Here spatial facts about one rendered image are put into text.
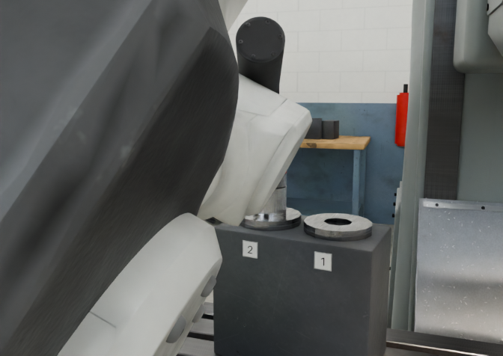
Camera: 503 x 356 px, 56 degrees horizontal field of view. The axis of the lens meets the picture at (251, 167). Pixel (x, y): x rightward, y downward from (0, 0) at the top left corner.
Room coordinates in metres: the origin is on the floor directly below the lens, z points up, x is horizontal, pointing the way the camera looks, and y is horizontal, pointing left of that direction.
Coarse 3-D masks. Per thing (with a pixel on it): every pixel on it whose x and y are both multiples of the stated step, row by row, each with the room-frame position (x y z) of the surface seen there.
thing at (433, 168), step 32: (416, 0) 1.10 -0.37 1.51; (448, 0) 0.93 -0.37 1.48; (416, 32) 1.06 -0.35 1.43; (448, 32) 0.93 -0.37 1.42; (416, 64) 1.00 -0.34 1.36; (448, 64) 0.92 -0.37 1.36; (416, 96) 0.97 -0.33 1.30; (448, 96) 0.92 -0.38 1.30; (480, 96) 0.91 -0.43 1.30; (416, 128) 0.96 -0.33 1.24; (448, 128) 0.92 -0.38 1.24; (480, 128) 0.91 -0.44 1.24; (416, 160) 0.96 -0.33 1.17; (448, 160) 0.92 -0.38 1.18; (480, 160) 0.91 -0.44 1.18; (416, 192) 0.95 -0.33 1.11; (448, 192) 0.92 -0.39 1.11; (480, 192) 0.91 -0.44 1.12; (416, 224) 0.94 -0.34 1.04
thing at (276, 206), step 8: (280, 184) 0.64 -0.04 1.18; (280, 192) 0.64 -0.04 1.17; (272, 200) 0.64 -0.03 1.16; (280, 200) 0.64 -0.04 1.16; (264, 208) 0.64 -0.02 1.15; (272, 208) 0.64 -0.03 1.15; (280, 208) 0.64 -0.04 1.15; (264, 216) 0.64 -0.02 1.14; (272, 216) 0.64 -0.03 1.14; (280, 216) 0.64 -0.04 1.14
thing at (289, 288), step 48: (240, 240) 0.61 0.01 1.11; (288, 240) 0.58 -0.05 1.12; (336, 240) 0.57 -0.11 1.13; (384, 240) 0.59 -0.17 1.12; (240, 288) 0.61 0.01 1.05; (288, 288) 0.58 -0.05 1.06; (336, 288) 0.55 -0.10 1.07; (384, 288) 0.61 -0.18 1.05; (240, 336) 0.61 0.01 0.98; (288, 336) 0.58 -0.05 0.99; (336, 336) 0.55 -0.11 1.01; (384, 336) 0.62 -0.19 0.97
